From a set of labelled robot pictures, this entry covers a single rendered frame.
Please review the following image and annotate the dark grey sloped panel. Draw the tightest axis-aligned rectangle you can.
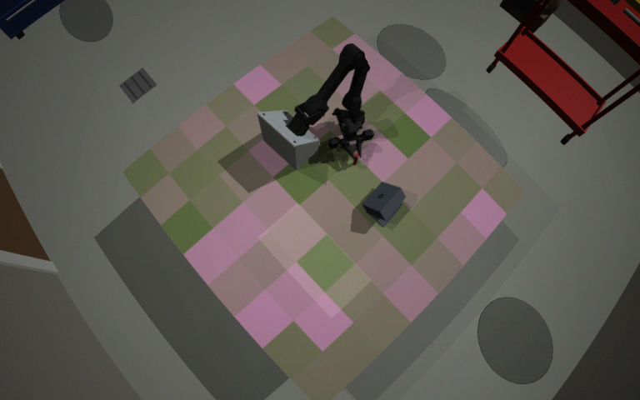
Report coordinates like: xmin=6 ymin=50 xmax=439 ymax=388
xmin=362 ymin=182 xmax=406 ymax=227

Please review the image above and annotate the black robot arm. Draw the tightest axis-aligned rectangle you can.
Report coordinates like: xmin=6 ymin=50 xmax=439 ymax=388
xmin=286 ymin=43 xmax=370 ymax=136

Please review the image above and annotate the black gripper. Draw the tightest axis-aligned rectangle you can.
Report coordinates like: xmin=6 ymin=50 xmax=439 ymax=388
xmin=328 ymin=121 xmax=374 ymax=159

